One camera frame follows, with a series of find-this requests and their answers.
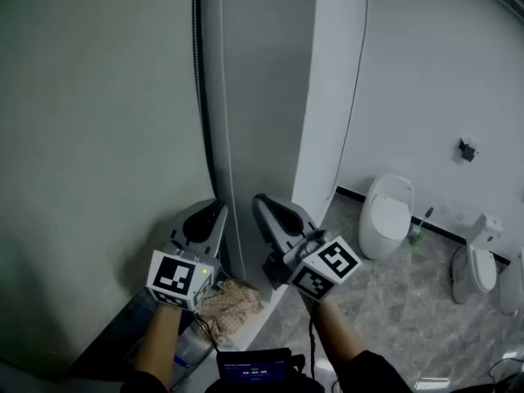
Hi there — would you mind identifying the black wall bracket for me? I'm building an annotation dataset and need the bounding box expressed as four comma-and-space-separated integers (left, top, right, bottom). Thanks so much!
457, 137, 481, 163

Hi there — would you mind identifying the grey roller blind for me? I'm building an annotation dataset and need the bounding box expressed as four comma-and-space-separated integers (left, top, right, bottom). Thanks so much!
0, 0, 216, 380

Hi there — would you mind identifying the thin black wall cable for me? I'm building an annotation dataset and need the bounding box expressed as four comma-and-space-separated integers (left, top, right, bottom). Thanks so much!
326, 0, 369, 201

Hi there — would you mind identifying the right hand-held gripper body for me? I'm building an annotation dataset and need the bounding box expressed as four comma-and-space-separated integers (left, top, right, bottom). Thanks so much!
261, 230, 364, 303

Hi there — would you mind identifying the green toilet brush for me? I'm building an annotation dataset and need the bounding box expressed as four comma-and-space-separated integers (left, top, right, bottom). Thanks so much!
408, 206, 435, 247

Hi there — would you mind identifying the black toilet cable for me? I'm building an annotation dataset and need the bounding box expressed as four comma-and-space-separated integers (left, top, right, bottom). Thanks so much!
449, 243, 470, 305

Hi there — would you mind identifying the beige patterned cloth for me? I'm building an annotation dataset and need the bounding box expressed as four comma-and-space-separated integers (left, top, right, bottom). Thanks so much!
199, 277, 266, 343

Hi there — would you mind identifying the white toilet near wall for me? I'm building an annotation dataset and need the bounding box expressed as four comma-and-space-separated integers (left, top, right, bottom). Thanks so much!
359, 173, 416, 260

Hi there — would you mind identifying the left hand-held gripper black cable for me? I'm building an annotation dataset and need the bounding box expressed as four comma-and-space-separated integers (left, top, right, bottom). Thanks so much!
192, 311, 224, 354

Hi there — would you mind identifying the black screen device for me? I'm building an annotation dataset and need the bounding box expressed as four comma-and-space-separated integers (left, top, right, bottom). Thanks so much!
215, 346, 307, 386

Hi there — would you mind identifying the right hand-held gripper black cable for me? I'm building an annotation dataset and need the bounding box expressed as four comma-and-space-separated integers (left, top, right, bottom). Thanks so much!
307, 300, 319, 380

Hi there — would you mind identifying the person's right forearm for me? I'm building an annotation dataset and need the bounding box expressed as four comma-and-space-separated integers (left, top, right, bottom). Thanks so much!
314, 296, 414, 393

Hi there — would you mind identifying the black skirting board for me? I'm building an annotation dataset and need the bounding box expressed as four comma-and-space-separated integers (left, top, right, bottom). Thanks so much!
335, 185, 513, 266

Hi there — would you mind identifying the white bead pull chain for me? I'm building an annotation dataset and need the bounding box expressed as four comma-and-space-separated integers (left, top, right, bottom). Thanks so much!
219, 0, 247, 281

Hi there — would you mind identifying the hand-held gripper black cable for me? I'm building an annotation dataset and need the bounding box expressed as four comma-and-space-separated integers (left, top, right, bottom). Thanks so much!
307, 300, 319, 380
192, 311, 224, 354

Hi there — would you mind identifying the person's left forearm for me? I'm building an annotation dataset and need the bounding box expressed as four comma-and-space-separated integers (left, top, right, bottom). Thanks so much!
122, 300, 184, 393

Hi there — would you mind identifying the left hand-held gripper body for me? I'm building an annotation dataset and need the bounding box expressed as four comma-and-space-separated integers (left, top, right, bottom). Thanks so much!
145, 237, 224, 313

